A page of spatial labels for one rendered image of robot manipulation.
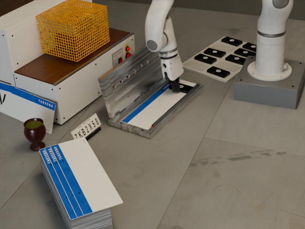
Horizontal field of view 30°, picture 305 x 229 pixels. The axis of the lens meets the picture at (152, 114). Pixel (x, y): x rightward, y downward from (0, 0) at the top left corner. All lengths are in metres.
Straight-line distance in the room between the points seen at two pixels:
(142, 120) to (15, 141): 0.51
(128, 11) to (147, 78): 0.98
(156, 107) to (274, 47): 0.55
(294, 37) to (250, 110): 0.77
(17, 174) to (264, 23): 1.14
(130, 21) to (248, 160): 1.41
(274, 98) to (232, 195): 0.61
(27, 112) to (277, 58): 1.07
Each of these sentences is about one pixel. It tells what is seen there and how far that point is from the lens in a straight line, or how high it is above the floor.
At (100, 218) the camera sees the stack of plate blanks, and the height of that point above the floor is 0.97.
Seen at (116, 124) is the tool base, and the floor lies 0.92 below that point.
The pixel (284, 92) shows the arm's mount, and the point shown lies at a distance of 2.42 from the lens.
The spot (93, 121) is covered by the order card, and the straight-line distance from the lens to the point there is 2.30.
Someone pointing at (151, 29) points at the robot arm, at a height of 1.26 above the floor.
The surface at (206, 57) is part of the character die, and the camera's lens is 2.78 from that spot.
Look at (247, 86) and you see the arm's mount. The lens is 2.44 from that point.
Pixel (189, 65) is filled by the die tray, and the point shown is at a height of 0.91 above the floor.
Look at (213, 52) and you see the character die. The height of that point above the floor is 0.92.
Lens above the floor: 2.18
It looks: 33 degrees down
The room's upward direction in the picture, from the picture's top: 3 degrees counter-clockwise
